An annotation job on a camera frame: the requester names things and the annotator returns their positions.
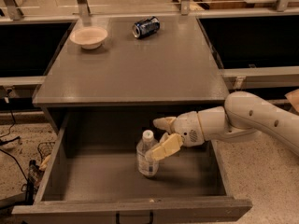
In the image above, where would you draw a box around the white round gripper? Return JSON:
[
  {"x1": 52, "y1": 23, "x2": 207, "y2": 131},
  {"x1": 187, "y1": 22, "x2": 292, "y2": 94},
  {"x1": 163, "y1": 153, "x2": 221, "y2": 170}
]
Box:
[{"x1": 145, "y1": 111, "x2": 205, "y2": 161}]

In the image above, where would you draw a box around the clear plastic water bottle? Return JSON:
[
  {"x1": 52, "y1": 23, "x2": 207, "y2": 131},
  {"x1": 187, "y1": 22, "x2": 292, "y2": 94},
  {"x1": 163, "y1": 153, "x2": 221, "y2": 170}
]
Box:
[{"x1": 136, "y1": 130, "x2": 159, "y2": 178}]

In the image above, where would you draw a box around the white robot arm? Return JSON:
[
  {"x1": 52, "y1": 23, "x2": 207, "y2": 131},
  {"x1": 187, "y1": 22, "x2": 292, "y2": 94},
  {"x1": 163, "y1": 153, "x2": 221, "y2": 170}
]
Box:
[{"x1": 146, "y1": 91, "x2": 299, "y2": 161}]

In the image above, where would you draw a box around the grey cabinet counter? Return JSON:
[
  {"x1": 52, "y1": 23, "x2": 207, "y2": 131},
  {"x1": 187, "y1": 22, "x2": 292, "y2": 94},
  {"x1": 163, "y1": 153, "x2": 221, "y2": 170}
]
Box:
[{"x1": 32, "y1": 15, "x2": 233, "y2": 134}]

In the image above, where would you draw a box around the open grey top drawer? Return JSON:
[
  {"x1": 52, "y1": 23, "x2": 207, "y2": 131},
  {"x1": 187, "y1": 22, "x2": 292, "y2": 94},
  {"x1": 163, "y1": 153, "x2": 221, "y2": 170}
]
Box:
[{"x1": 13, "y1": 111, "x2": 252, "y2": 224}]

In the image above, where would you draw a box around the blue soda can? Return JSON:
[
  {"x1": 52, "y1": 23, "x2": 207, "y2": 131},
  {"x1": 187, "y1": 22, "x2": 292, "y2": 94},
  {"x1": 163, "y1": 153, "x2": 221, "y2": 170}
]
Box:
[{"x1": 132, "y1": 16, "x2": 160, "y2": 39}]

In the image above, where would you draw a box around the white paper bowl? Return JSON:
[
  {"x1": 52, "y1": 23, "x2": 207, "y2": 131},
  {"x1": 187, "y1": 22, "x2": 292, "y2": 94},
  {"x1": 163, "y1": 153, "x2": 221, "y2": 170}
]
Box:
[{"x1": 70, "y1": 26, "x2": 107, "y2": 49}]

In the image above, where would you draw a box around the black drawer handle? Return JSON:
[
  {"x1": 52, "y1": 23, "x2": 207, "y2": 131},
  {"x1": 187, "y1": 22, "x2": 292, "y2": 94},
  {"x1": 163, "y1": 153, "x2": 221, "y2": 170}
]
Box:
[{"x1": 115, "y1": 212, "x2": 154, "y2": 224}]

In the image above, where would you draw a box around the black wire basket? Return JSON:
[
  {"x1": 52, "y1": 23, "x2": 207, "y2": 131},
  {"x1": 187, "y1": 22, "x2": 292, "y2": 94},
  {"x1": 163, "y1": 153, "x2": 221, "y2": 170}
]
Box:
[{"x1": 37, "y1": 142, "x2": 55, "y2": 161}]

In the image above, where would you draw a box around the black floor cable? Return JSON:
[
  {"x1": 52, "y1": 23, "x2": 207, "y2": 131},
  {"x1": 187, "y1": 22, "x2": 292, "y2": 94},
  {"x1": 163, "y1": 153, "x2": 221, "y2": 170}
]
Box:
[{"x1": 0, "y1": 109, "x2": 31, "y2": 185}]

